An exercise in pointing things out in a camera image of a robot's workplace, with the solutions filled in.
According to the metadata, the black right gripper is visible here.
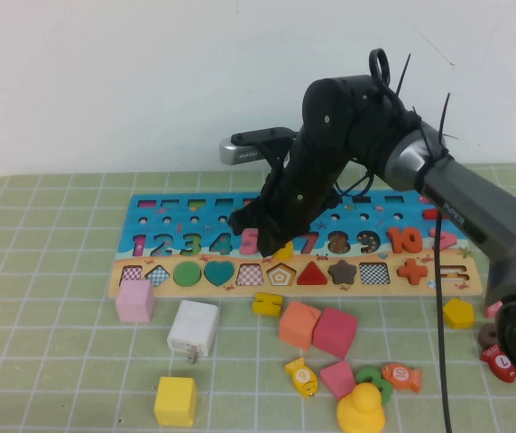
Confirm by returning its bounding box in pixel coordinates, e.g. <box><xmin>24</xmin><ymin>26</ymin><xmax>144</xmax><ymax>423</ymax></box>
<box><xmin>228</xmin><ymin>134</ymin><xmax>349</xmax><ymax>259</ymax></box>

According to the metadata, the yellow number six piece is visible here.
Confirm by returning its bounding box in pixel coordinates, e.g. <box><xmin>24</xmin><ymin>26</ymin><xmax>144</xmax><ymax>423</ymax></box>
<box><xmin>272</xmin><ymin>241</ymin><xmax>295</xmax><ymax>263</ymax></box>

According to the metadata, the pink number five piece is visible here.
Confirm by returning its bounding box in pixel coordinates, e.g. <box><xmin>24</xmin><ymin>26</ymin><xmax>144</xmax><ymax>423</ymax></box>
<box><xmin>240</xmin><ymin>227</ymin><xmax>262</xmax><ymax>254</ymax></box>

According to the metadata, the red triangle puzzle piece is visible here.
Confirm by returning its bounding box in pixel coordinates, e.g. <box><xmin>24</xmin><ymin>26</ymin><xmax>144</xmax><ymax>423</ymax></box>
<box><xmin>296</xmin><ymin>260</ymin><xmax>329</xmax><ymax>286</ymax></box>

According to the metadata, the yellow equals sign piece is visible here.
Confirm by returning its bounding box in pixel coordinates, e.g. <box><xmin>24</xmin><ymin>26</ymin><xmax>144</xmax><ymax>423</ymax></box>
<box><xmin>252</xmin><ymin>291</ymin><xmax>284</xmax><ymax>318</ymax></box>

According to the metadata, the brown star puzzle piece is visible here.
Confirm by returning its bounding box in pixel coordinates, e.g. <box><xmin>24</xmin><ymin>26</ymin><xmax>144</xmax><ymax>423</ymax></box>
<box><xmin>327</xmin><ymin>258</ymin><xmax>358</xmax><ymax>285</ymax></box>

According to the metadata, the teal heart puzzle piece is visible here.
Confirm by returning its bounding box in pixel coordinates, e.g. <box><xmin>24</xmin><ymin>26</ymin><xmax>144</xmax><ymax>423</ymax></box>
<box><xmin>203</xmin><ymin>259</ymin><xmax>235</xmax><ymax>287</ymax></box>

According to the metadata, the green circle puzzle piece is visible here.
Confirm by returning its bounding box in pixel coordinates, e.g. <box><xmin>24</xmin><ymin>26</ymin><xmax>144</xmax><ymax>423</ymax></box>
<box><xmin>172</xmin><ymin>260</ymin><xmax>204</xmax><ymax>288</ymax></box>

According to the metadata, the blue wooden number puzzle board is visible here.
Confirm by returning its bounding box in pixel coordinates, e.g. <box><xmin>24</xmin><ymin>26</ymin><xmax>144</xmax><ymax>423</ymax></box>
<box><xmin>106</xmin><ymin>191</ymin><xmax>483</xmax><ymax>299</ymax></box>

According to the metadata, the orange number ten piece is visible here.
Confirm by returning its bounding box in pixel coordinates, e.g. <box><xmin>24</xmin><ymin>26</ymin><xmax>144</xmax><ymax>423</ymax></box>
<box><xmin>386</xmin><ymin>225</ymin><xmax>424</xmax><ymax>254</ymax></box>

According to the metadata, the orange plus sign piece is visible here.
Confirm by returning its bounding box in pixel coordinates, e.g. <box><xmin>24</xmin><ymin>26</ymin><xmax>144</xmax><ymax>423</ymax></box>
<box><xmin>396</xmin><ymin>257</ymin><xmax>428</xmax><ymax>286</ymax></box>

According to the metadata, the pink trapezoid puzzle piece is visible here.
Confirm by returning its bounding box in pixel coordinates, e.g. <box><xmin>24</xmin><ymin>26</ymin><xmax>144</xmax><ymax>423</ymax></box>
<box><xmin>318</xmin><ymin>359</ymin><xmax>357</xmax><ymax>401</ymax></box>

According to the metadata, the pink greater-than sign piece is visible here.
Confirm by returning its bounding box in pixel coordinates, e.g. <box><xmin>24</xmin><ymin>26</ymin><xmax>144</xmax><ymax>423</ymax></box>
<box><xmin>428</xmin><ymin>227</ymin><xmax>457</xmax><ymax>252</ymax></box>

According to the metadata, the green number three piece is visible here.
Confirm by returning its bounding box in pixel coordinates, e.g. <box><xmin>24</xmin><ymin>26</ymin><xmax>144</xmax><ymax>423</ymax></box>
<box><xmin>355</xmin><ymin>365</ymin><xmax>393</xmax><ymax>403</ymax></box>

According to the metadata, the yellow pentagon puzzle piece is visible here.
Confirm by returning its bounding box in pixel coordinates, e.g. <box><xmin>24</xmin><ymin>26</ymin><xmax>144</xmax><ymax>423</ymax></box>
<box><xmin>442</xmin><ymin>297</ymin><xmax>475</xmax><ymax>329</ymax></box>

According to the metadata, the brown number eight piece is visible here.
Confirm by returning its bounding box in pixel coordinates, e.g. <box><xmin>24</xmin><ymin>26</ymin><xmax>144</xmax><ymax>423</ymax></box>
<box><xmin>477</xmin><ymin>322</ymin><xmax>502</xmax><ymax>349</ymax></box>

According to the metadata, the orange block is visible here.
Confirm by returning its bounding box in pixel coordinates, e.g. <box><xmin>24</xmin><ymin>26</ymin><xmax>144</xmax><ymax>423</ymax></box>
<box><xmin>278</xmin><ymin>299</ymin><xmax>323</xmax><ymax>351</ymax></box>

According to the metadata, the red block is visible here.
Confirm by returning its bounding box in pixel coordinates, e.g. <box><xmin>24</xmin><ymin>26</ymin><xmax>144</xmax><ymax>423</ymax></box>
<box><xmin>312</xmin><ymin>307</ymin><xmax>359</xmax><ymax>360</ymax></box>

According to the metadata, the white plug charger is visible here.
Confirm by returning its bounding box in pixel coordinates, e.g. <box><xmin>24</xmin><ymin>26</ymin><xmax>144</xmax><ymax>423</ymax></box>
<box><xmin>166</xmin><ymin>299</ymin><xmax>221</xmax><ymax>364</ymax></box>

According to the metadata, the yellow fish number nine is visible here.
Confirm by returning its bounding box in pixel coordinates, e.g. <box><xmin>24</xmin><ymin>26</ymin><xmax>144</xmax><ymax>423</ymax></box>
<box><xmin>284</xmin><ymin>356</ymin><xmax>319</xmax><ymax>400</ymax></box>

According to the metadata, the pink cube block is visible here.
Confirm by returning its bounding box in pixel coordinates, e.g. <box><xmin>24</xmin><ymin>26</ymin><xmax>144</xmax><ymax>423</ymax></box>
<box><xmin>115</xmin><ymin>278</ymin><xmax>155</xmax><ymax>324</ymax></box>

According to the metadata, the orange fish number ten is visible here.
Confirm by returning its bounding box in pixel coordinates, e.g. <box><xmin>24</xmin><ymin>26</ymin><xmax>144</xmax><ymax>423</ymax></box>
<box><xmin>380</xmin><ymin>362</ymin><xmax>423</xmax><ymax>393</ymax></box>

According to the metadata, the yellow rubber duck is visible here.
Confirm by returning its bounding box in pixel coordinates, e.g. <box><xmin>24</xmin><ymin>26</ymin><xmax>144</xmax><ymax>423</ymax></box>
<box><xmin>336</xmin><ymin>382</ymin><xmax>386</xmax><ymax>433</ymax></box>

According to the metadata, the yellow cube block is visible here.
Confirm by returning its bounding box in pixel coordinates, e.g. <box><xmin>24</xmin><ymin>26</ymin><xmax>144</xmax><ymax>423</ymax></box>
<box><xmin>153</xmin><ymin>375</ymin><xmax>199</xmax><ymax>428</ymax></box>

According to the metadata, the black zip tie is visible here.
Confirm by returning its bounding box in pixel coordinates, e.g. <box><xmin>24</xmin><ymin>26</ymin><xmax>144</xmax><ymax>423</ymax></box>
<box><xmin>438</xmin><ymin>92</ymin><xmax>460</xmax><ymax>150</ymax></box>
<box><xmin>395</xmin><ymin>53</ymin><xmax>412</xmax><ymax>98</ymax></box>

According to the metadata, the red fish number seven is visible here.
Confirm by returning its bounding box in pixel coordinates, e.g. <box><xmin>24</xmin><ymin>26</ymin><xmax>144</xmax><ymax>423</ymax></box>
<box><xmin>479</xmin><ymin>343</ymin><xmax>516</xmax><ymax>380</ymax></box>

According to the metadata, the green checked tablecloth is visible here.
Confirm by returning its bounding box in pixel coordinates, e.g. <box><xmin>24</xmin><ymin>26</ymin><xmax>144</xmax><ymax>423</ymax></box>
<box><xmin>0</xmin><ymin>161</ymin><xmax>516</xmax><ymax>433</ymax></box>

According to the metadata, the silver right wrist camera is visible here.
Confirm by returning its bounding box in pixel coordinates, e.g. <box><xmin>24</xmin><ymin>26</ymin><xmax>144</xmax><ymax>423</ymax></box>
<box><xmin>219</xmin><ymin>127</ymin><xmax>299</xmax><ymax>169</ymax></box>

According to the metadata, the black hanging cable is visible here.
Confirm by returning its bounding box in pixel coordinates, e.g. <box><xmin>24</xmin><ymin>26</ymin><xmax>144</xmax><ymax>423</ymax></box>
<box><xmin>435</xmin><ymin>211</ymin><xmax>452</xmax><ymax>433</ymax></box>

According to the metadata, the black cable loop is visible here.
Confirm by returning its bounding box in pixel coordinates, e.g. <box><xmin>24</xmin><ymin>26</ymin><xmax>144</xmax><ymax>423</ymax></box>
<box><xmin>368</xmin><ymin>47</ymin><xmax>394</xmax><ymax>91</ymax></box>

